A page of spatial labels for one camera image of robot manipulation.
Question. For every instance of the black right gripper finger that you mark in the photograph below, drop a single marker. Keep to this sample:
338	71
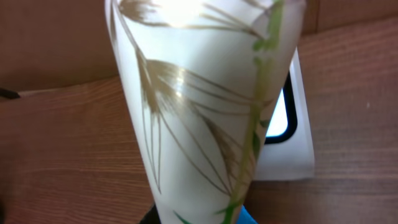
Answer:
151	217

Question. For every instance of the white floral tube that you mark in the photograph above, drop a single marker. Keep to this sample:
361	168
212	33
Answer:
201	81

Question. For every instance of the white barcode scanner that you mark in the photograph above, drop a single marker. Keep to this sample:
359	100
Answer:
288	150

